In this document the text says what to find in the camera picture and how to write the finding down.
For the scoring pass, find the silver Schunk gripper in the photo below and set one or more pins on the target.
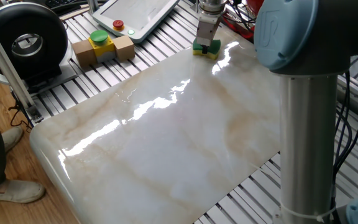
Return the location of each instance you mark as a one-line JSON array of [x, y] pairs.
[[206, 32]]

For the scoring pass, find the green and yellow sponge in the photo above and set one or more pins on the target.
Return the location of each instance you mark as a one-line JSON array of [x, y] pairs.
[[214, 49]]

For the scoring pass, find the white gripper adapter plate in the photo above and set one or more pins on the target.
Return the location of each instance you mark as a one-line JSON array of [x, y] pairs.
[[209, 18]]

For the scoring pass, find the silver force sensor flange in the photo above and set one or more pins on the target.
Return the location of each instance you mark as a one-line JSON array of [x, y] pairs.
[[211, 6]]

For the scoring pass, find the white teach pendant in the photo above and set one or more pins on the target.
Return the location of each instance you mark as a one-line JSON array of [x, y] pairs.
[[135, 15]]

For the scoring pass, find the wooden block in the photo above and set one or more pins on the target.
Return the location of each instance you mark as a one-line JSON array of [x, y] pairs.
[[124, 47]]

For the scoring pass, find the yellow box with green button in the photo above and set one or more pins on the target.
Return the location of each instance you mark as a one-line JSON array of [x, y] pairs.
[[102, 48]]

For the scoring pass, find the marble pattern board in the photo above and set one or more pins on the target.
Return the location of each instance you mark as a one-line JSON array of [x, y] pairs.
[[166, 149]]

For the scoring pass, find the black keyboard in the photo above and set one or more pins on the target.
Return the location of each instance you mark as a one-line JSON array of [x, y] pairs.
[[61, 3]]

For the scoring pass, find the white zip tie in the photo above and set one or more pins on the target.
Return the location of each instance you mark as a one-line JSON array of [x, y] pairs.
[[306, 215]]

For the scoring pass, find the grey slip-on shoe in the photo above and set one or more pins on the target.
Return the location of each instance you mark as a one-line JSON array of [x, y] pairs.
[[11, 138], [14, 191]]

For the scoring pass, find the aluminium post with bracket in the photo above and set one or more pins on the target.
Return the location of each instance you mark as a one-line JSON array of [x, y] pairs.
[[92, 6]]

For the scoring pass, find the aluminium frame post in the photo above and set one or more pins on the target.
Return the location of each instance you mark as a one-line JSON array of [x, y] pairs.
[[8, 68]]

